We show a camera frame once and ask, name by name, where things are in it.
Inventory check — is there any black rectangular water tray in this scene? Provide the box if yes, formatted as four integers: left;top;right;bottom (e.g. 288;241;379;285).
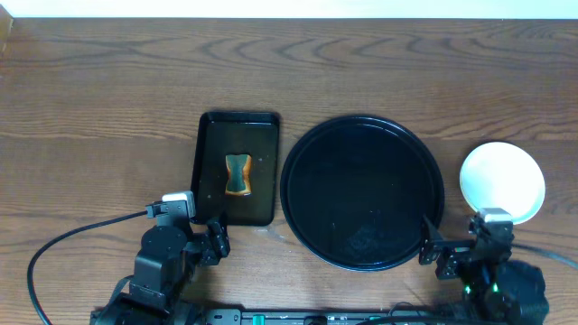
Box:
191;111;280;227

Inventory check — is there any orange green scrub sponge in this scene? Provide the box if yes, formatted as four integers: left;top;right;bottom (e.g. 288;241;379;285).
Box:
225;153;252;196

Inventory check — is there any left black cable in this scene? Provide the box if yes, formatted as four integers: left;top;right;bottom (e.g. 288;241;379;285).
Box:
26;209;150;325

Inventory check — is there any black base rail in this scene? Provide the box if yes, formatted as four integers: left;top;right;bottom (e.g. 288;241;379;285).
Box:
89;307;471;325

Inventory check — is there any black round tray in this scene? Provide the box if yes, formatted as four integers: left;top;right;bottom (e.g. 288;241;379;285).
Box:
280;116;445;272

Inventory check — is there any light blue plate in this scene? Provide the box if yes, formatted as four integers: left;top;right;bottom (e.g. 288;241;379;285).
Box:
459;142;545;225

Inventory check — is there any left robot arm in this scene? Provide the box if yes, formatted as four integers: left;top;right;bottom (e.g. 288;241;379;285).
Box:
89;200;230;325

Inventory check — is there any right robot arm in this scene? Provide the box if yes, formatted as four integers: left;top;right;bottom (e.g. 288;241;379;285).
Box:
419;208;549;324

